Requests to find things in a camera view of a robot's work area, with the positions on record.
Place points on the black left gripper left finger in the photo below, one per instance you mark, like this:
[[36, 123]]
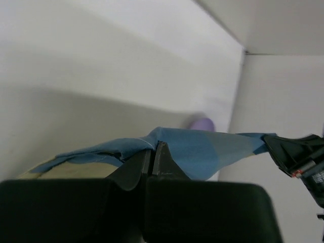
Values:
[[75, 210]]

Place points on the purple plastic plate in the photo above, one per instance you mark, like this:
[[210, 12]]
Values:
[[203, 124]]

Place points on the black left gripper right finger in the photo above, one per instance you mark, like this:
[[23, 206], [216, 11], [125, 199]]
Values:
[[178, 209]]

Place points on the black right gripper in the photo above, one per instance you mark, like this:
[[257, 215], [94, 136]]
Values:
[[302, 158]]

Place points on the blue beige checked cloth napkin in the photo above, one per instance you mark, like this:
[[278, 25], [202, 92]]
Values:
[[199, 154]]

